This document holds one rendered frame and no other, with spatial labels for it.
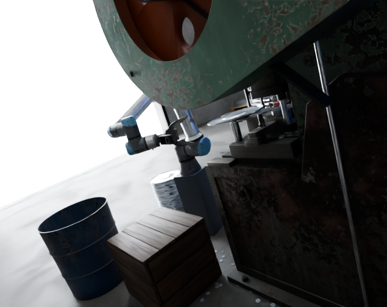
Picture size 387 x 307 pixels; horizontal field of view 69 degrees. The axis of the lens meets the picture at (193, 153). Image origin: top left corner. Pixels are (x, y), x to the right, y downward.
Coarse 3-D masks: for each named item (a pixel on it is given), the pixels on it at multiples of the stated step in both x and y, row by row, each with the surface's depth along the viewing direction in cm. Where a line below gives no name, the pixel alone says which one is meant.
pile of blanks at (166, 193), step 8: (152, 184) 248; (160, 184) 243; (168, 184) 243; (160, 192) 246; (168, 192) 247; (176, 192) 249; (160, 200) 250; (168, 200) 249; (176, 200) 248; (176, 208) 249
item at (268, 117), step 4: (280, 108) 123; (288, 108) 117; (292, 108) 118; (280, 112) 115; (288, 112) 116; (292, 112) 118; (264, 116) 120; (268, 116) 118; (272, 116) 116; (276, 116) 115; (280, 116) 114; (292, 116) 117; (268, 120) 119; (272, 120) 117; (276, 120) 116; (280, 120) 114
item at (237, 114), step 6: (246, 108) 152; (252, 108) 144; (258, 108) 136; (228, 114) 155; (234, 114) 143; (240, 114) 136; (246, 114) 127; (216, 120) 148; (222, 120) 140; (228, 120) 128
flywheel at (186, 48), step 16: (128, 0) 105; (144, 0) 82; (160, 0) 83; (176, 0) 86; (192, 0) 83; (208, 0) 78; (128, 16) 107; (144, 16) 102; (160, 16) 95; (176, 16) 90; (192, 16) 85; (128, 32) 107; (144, 32) 105; (160, 32) 99; (176, 32) 94; (144, 48) 106; (160, 48) 102; (176, 48) 96
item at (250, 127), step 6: (264, 108) 133; (270, 108) 128; (276, 108) 126; (252, 114) 128; (264, 114) 122; (246, 120) 131; (252, 120) 128; (264, 120) 128; (252, 126) 129; (258, 126) 127
